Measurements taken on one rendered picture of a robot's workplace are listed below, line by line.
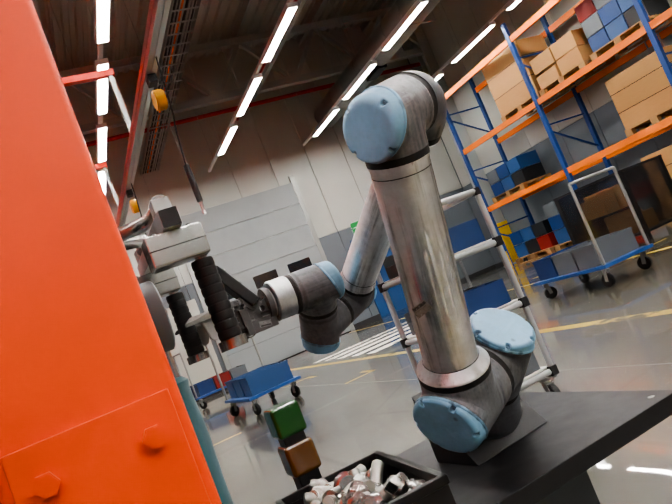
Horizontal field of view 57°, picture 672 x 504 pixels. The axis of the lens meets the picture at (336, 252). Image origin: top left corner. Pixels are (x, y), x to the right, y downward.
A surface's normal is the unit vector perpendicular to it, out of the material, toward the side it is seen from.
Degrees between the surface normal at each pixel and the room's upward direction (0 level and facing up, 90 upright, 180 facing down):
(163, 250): 90
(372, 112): 99
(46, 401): 90
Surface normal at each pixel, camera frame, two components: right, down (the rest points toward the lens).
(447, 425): -0.54, 0.54
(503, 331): 0.10, -0.85
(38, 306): 0.36, -0.22
